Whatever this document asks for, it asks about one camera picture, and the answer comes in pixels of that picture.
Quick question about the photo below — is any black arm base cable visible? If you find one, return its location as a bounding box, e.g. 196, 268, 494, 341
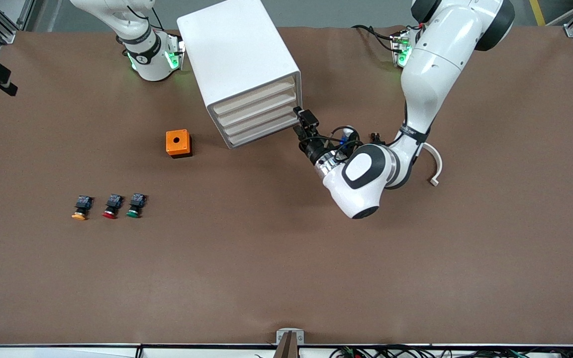
351, 24, 397, 53

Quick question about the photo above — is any white curved plastic clamp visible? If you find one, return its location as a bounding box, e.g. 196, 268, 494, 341
418, 143, 443, 187

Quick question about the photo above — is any grey metal bracket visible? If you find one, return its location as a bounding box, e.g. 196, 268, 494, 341
276, 329, 305, 345

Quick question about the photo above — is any green mushroom push button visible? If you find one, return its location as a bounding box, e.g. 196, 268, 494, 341
126, 193, 147, 218

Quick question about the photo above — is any orange box with hole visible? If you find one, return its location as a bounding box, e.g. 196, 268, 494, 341
166, 129, 192, 159

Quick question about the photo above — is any black cable bundle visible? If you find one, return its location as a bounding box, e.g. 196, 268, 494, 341
329, 345, 573, 358

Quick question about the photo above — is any red mushroom push button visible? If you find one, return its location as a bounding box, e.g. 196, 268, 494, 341
102, 194, 123, 220

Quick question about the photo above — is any white table edge rail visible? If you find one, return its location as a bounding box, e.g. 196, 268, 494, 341
0, 343, 573, 358

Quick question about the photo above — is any yellow mushroom push button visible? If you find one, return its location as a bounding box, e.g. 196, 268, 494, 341
72, 195, 93, 221

